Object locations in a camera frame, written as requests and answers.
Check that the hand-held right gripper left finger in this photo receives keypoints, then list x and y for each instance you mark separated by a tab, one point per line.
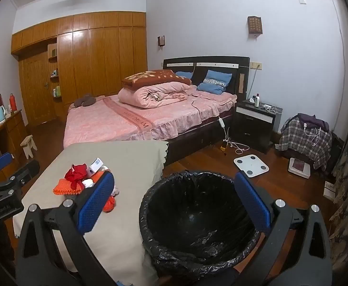
96	204

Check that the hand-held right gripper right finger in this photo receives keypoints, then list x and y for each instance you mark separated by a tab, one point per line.
252	204

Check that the orange knitted cloth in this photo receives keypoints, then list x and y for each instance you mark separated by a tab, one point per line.
65	188

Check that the red cloth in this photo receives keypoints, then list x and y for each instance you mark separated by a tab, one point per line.
75	175

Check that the trash bin with black bag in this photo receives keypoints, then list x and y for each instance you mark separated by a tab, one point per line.
191	214

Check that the small white stool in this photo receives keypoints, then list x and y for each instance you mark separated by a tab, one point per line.
28	144

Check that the wooden side cabinet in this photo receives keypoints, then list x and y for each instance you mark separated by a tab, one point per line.
10	131

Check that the white bathroom scale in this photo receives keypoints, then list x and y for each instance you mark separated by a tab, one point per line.
250	165

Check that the white and blue box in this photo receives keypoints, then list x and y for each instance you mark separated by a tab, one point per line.
96	164

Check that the light blue kettle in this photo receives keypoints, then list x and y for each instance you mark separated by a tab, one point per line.
0	114

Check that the white scale with red centre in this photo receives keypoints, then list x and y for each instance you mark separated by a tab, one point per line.
299	166

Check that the red thermos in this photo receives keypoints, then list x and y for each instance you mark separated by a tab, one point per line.
12	104

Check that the yellow power strip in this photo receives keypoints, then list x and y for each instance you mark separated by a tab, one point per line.
224	145

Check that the black nightstand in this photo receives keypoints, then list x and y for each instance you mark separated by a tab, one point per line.
251	131

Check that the chair with plaid cloth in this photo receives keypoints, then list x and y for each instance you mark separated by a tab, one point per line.
296	140

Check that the white paper box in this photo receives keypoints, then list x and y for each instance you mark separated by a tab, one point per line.
330	190

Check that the bed with pink sheet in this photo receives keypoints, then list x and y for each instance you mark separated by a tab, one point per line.
108	116

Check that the white power strip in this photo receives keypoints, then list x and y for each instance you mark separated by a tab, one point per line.
266	106

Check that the purple garment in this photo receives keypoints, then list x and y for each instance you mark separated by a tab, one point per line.
310	120

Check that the white bottle with dark cap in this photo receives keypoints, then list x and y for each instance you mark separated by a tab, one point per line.
257	101

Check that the folded pink quilt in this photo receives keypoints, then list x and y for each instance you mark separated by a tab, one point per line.
153	95

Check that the dark wooden headboard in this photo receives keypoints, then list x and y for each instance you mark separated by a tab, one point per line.
239	77

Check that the blue patterned pillow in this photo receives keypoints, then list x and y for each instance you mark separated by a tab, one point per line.
215	82

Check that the wooden wardrobe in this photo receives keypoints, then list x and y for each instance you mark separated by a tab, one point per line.
102	59

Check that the brown floral blanket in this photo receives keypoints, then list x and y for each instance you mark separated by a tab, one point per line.
153	77

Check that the plain blue pillow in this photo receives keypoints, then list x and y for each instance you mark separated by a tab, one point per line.
184	75

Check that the wall socket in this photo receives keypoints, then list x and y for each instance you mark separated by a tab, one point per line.
256	65

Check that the small brown wall lamp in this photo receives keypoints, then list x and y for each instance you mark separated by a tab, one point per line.
161	40

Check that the large brown wall lamp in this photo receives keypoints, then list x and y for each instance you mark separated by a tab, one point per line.
255	25

